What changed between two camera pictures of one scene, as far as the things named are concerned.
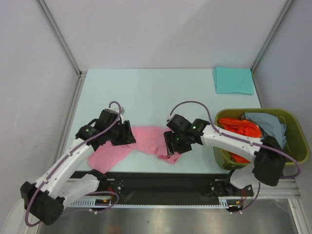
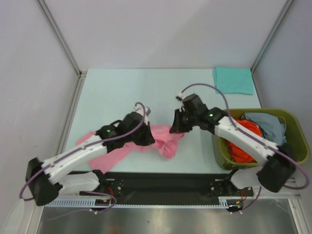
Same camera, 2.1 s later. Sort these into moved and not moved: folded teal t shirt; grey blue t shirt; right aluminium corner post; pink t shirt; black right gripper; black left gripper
Moved: black left gripper; black right gripper
Not moved: grey blue t shirt; right aluminium corner post; pink t shirt; folded teal t shirt
